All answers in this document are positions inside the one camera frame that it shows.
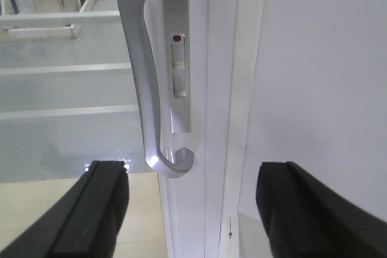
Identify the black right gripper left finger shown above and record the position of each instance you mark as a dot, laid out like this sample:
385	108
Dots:
84	222

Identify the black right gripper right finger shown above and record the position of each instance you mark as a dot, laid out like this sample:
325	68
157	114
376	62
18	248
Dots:
302	217

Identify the white door frame with brace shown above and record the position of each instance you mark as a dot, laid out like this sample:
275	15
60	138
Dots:
309	86

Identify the white framed sliding glass door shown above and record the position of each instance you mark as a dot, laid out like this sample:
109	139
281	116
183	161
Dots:
68	98

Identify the silver door handle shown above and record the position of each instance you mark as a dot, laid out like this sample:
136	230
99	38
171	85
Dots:
132	15

